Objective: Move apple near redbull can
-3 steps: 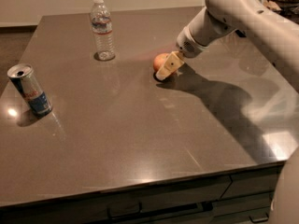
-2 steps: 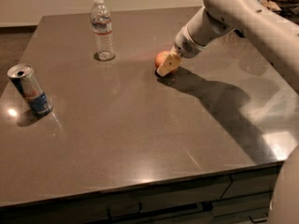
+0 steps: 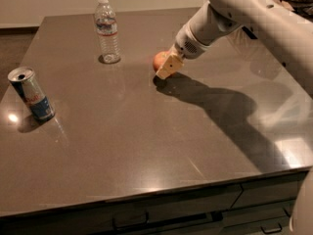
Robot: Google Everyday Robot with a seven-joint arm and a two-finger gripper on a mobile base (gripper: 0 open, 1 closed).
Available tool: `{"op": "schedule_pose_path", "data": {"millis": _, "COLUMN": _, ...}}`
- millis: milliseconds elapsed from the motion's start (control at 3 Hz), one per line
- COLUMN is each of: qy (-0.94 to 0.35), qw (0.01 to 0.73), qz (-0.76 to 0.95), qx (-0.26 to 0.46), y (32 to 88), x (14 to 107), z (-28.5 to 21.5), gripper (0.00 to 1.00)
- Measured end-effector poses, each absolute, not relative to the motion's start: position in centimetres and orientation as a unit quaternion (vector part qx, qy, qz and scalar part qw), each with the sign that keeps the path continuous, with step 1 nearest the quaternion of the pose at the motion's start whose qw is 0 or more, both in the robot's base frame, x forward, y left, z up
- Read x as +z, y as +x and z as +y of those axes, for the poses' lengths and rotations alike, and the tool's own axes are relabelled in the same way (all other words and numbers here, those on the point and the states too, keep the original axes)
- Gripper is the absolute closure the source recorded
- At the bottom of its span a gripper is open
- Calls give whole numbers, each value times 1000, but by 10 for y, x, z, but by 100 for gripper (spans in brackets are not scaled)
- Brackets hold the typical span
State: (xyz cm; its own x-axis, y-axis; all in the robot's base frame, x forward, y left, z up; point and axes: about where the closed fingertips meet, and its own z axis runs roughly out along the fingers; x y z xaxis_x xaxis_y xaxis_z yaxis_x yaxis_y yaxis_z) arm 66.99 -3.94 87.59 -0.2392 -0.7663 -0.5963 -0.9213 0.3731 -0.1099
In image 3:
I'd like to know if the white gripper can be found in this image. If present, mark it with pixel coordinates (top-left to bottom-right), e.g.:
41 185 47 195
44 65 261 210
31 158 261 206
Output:
156 23 208 79

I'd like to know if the red apple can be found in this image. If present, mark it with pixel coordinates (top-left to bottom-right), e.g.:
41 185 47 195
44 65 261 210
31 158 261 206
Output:
153 51 168 72

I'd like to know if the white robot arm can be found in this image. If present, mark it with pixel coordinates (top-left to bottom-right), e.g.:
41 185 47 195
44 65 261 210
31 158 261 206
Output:
154 0 313 95

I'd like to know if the redbull can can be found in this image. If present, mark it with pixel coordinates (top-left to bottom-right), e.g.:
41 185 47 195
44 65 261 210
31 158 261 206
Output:
8 67 55 121

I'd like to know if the clear plastic water bottle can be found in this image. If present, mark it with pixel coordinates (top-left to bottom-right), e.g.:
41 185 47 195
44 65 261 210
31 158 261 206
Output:
94 0 121 64

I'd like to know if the left drawer handle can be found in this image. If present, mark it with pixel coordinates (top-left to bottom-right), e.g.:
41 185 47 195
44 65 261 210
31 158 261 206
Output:
112 211 150 232

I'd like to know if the drawer handle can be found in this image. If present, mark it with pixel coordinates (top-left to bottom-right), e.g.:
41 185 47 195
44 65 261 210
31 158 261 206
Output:
112 211 150 232
283 207 292 217
260 223 283 235

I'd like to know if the upper right drawer handle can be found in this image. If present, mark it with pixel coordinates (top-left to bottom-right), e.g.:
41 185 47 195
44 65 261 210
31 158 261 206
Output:
283 207 292 217

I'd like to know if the lower right drawer handle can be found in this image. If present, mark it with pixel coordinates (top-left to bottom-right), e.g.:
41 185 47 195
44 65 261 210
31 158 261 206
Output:
260 223 283 235

